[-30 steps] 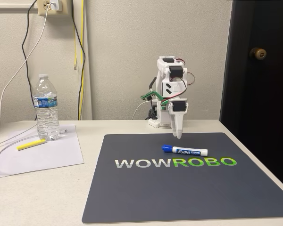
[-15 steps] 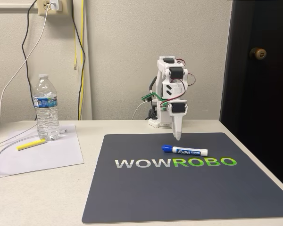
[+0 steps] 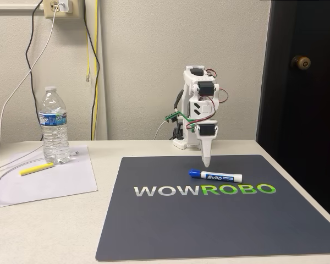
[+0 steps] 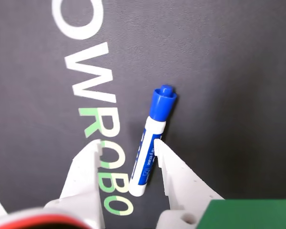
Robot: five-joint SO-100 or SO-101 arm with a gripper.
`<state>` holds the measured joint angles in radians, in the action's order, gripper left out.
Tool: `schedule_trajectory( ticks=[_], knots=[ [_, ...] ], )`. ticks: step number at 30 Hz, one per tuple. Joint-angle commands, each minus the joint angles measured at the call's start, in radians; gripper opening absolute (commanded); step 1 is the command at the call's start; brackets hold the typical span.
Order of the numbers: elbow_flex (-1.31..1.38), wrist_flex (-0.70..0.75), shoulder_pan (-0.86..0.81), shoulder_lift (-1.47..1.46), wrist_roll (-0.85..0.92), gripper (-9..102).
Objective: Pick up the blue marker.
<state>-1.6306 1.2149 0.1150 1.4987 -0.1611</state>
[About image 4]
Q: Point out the dark grey printed mat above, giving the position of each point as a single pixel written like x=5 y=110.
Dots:
x=217 y=95

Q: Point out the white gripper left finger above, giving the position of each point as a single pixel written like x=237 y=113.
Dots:
x=83 y=181

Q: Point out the green block on gripper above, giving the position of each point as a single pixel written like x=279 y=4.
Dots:
x=248 y=214

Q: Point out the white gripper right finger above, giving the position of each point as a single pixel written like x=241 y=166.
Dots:
x=181 y=186

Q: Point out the blue capped dry erase marker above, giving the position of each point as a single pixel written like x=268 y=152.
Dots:
x=163 y=107

